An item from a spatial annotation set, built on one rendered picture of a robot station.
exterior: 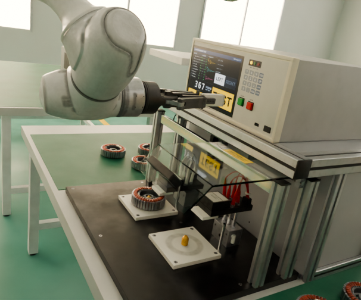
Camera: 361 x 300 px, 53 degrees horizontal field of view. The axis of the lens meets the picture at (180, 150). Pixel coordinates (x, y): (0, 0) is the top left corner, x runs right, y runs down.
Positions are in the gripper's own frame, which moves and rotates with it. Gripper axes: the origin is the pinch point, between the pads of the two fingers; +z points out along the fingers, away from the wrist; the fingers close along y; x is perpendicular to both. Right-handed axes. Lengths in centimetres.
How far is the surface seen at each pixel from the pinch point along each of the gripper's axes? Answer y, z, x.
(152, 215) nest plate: -12.8, -5.2, -40.2
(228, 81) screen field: -6.9, 9.6, 3.9
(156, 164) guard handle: 10.1, -19.0, -12.4
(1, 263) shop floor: -107, -41, -119
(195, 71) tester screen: -24.7, 9.6, 3.5
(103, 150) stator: -70, -2, -40
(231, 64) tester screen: -7.1, 9.6, 8.5
